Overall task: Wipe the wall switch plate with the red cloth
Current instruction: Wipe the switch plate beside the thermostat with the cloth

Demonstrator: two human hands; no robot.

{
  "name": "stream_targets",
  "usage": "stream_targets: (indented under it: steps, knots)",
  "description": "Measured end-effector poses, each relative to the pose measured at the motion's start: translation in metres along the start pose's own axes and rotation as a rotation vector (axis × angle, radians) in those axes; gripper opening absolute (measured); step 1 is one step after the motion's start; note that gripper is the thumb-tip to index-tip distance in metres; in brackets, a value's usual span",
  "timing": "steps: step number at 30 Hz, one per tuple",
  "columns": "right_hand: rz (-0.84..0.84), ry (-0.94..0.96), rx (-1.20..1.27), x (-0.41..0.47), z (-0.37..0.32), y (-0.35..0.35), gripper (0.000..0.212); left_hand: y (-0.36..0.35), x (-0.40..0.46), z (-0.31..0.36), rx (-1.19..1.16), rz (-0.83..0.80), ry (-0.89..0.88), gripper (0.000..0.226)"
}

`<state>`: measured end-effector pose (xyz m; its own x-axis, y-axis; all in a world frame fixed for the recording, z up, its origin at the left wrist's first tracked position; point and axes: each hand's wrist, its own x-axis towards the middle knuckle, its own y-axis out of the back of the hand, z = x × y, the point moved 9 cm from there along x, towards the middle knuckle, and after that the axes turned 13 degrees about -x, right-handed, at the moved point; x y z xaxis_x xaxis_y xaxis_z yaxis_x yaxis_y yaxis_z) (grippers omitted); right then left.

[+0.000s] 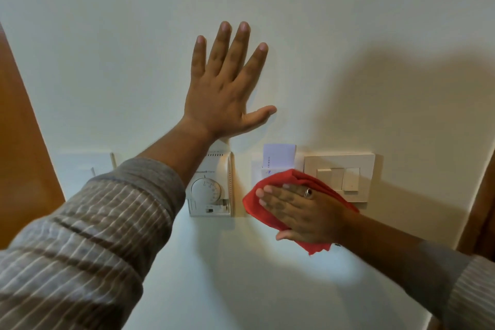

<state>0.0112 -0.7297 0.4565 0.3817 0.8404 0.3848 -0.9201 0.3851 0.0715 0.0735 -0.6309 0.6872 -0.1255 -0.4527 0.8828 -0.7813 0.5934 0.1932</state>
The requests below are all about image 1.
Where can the person's right thumb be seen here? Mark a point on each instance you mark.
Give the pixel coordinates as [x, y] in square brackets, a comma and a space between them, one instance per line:
[285, 235]

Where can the white wall plate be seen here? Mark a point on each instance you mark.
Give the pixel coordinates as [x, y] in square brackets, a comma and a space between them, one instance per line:
[79, 167]

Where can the red cleaning cloth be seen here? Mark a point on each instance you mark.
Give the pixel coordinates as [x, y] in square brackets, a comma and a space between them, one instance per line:
[286, 177]

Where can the grey striped shirt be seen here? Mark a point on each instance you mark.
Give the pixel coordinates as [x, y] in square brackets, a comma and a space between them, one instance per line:
[85, 240]

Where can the white key card holder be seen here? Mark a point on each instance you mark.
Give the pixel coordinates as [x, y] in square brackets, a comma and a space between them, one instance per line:
[257, 173]

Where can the person's left thumb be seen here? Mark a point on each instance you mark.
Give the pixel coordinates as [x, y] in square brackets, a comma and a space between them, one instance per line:
[260, 115]

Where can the person's right forearm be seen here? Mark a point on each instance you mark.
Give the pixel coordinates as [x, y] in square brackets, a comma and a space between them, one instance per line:
[381, 240]

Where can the person's left forearm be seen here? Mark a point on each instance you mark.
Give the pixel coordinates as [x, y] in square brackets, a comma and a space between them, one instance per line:
[176, 152]

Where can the person's right little finger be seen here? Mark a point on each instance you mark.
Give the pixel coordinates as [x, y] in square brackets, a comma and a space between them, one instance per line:
[296, 187]

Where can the person's left little finger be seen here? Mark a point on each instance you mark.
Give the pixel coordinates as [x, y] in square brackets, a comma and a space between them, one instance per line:
[198, 57]

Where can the brown wooden door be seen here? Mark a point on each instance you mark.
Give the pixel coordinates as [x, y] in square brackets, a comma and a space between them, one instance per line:
[479, 217]

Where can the person's right middle finger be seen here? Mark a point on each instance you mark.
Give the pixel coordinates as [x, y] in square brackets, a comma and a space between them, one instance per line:
[272, 198]

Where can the person's left hand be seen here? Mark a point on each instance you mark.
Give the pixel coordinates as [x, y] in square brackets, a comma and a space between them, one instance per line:
[216, 97]

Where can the white dial thermostat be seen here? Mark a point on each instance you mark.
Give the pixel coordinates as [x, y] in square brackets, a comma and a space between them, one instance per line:
[210, 190]

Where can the white key card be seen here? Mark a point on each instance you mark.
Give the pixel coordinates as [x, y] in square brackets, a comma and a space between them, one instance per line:
[279, 155]

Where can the white light switch plate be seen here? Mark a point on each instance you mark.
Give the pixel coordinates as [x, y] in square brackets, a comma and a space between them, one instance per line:
[350, 175]

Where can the person's right hand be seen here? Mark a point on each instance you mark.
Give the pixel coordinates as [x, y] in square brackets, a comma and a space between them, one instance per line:
[309, 215]

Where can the person's left middle finger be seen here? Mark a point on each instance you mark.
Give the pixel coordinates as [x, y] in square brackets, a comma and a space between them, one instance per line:
[238, 49]

